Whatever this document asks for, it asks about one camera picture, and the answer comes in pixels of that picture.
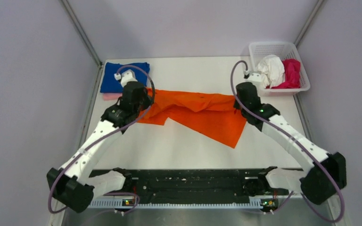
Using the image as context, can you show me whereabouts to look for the orange t shirt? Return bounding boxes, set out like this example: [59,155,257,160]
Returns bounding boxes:
[139,89,246,148]

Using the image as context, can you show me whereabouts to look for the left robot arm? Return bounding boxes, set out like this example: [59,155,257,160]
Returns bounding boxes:
[47,81,153,213]

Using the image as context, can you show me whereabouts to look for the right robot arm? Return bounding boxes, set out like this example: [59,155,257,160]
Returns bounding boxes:
[231,82,347,205]

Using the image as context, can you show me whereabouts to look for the folded pink t shirt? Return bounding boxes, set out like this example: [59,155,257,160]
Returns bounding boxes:
[102,93,122,101]

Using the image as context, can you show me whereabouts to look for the folded blue t shirt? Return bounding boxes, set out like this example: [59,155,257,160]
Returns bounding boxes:
[100,63,148,93]

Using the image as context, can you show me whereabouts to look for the white t shirt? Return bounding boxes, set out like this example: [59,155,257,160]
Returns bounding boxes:
[257,55,285,89]

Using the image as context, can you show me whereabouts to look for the magenta t shirt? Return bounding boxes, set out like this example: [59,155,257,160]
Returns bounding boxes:
[272,59,301,89]

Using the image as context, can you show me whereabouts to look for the white plastic basket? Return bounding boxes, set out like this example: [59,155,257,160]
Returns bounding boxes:
[249,41,311,97]

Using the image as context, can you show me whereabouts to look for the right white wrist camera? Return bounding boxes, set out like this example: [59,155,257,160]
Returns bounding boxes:
[244,71,262,84]

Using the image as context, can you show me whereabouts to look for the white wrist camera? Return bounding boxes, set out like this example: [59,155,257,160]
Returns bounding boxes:
[244,71,262,84]
[114,69,137,88]

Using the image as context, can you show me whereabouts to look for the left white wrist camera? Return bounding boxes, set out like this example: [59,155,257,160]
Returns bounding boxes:
[114,69,137,88]

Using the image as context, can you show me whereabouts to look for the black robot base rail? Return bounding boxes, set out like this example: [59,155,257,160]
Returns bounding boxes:
[89,169,290,211]

